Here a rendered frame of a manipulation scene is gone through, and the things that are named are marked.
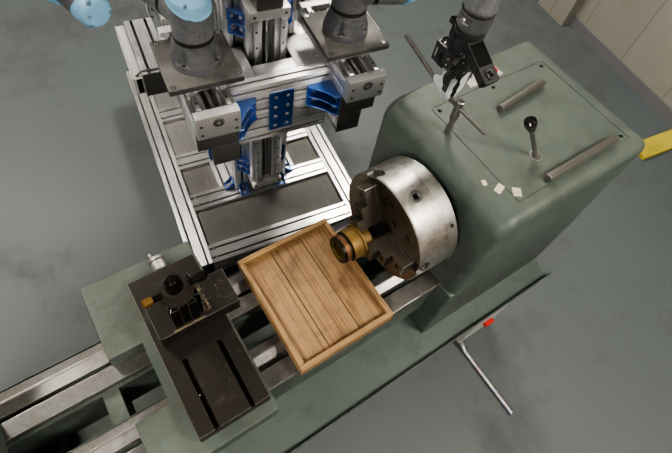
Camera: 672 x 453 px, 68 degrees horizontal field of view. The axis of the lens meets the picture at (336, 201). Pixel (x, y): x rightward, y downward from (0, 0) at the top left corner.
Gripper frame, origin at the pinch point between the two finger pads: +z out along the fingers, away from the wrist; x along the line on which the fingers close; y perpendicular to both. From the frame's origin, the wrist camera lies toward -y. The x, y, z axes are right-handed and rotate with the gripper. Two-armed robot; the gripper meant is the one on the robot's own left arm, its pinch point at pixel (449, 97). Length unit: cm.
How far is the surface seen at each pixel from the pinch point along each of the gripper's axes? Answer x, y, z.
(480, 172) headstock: 0.9, -18.0, 9.4
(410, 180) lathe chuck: 17.4, -10.6, 11.2
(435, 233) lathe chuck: 18.2, -24.0, 16.5
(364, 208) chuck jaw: 28.6, -8.6, 18.5
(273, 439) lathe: 69, -36, 81
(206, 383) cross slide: 80, -22, 38
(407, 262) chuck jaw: 25.4, -24.8, 23.9
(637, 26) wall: -264, 57, 103
